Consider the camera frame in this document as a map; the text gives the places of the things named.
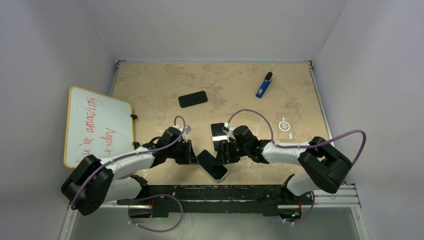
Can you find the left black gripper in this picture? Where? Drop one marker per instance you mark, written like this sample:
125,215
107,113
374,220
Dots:
189,157

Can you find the blue marker black cap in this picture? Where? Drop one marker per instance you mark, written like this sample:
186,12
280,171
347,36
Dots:
265,84

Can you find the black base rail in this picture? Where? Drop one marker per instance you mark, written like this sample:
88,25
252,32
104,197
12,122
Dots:
164,211

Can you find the black phone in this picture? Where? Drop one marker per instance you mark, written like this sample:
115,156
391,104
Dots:
217,135

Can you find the whiteboard with yellow frame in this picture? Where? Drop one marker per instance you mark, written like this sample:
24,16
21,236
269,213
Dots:
97,125

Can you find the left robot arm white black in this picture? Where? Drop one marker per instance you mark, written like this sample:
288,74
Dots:
100,180

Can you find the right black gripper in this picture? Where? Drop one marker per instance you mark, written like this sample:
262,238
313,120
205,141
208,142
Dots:
224,158

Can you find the black phone face down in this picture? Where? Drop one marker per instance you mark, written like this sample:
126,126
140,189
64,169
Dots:
192,99

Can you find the dark blue phone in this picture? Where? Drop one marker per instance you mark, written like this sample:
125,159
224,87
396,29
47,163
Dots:
205,160

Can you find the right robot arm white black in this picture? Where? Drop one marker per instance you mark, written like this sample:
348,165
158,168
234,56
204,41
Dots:
325,167

